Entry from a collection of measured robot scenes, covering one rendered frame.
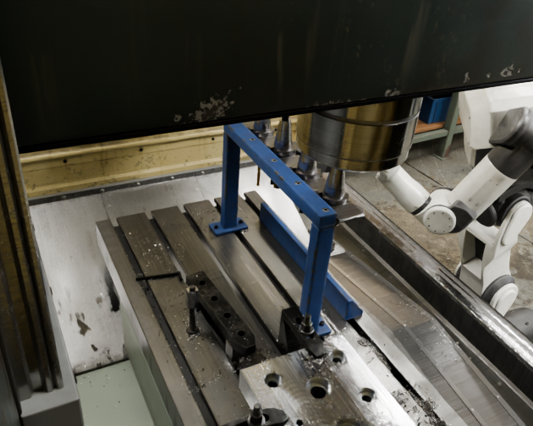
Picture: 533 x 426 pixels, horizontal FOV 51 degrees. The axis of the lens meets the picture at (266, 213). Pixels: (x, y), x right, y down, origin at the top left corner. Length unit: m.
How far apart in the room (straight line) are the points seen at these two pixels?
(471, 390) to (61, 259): 1.17
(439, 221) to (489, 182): 0.15
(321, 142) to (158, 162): 1.19
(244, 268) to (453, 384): 0.59
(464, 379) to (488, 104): 0.69
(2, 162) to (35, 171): 1.40
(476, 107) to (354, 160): 0.81
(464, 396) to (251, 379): 0.61
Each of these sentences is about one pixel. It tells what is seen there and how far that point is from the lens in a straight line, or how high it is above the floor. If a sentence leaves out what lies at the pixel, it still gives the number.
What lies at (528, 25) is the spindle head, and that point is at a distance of 0.73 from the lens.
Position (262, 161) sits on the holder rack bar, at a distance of 1.25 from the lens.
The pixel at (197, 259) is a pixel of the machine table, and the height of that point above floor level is 0.90.
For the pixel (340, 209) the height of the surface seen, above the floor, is 1.22.
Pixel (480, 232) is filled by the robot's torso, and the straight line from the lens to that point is 1.85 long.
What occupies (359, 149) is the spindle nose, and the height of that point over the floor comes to 1.50.
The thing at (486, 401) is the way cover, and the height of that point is 0.71.
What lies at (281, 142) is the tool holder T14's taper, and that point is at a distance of 1.28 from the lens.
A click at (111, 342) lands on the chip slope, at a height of 0.65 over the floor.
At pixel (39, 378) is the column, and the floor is 1.43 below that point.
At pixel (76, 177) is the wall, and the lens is 1.81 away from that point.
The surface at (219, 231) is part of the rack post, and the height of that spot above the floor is 0.91.
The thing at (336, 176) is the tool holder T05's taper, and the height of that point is 1.27.
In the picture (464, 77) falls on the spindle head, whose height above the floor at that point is 1.60.
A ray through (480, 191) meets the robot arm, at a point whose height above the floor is 1.16.
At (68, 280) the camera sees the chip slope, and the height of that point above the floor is 0.74.
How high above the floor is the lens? 1.80
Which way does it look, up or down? 33 degrees down
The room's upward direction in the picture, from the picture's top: 5 degrees clockwise
